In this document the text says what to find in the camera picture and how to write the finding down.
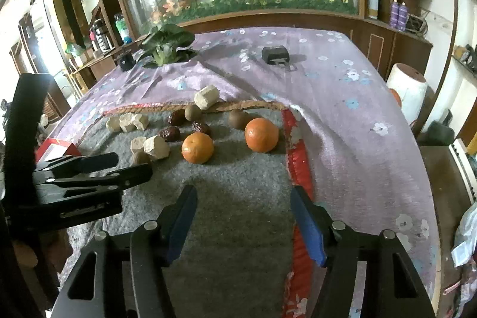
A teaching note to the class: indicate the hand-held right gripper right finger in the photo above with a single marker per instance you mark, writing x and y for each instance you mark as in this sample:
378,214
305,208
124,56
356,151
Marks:
307,225

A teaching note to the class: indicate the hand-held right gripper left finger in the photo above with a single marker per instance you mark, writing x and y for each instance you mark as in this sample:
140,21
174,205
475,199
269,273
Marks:
184,221

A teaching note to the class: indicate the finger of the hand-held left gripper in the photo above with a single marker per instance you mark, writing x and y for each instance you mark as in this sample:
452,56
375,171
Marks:
126,176
93,161

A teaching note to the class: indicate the brown round fruit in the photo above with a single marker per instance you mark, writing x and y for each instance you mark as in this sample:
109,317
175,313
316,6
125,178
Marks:
141,157
193,113
238,118

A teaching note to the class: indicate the red box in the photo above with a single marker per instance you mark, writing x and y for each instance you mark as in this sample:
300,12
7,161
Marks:
56,150

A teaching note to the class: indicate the orange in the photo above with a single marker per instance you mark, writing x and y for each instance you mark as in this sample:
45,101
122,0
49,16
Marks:
261,134
197,147

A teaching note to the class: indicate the person's left hand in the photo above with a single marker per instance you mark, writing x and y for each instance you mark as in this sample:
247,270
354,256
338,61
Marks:
25,254

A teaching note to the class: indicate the red date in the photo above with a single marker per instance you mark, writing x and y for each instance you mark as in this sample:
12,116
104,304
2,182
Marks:
201,127
177,118
169,133

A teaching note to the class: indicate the grey felt mat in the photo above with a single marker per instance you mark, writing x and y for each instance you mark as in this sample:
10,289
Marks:
238,191

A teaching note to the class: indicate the wooden side table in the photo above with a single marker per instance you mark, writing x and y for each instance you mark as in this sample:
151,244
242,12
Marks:
100,66

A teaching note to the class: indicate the green plastic bag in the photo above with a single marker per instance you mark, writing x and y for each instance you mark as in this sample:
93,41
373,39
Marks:
76,49

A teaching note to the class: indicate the black cup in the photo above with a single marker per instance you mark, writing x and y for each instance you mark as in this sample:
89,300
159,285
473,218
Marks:
125,61

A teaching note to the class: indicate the large beige chunk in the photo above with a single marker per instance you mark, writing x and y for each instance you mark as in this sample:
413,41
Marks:
206,97

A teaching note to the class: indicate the purple floral bedsheet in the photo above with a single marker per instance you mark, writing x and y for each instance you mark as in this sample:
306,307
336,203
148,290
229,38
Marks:
335,109

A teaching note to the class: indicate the black thermos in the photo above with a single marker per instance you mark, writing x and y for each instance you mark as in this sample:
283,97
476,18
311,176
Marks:
99,35

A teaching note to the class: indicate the green bottle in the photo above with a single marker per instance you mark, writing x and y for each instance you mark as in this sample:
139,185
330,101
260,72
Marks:
122,26

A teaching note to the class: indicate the green bok choy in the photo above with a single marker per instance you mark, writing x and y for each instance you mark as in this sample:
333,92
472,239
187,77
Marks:
167,38

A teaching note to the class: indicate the white plastic bag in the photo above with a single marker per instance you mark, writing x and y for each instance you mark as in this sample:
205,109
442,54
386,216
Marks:
465,239

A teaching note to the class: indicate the white roll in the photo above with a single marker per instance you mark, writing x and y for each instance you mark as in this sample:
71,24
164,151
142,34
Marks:
406,90

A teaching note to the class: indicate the black pouch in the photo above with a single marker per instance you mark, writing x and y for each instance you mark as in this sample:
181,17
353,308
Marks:
274,53

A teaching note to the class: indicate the wooden bedside cabinet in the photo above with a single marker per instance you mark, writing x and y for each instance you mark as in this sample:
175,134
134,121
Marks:
402,46

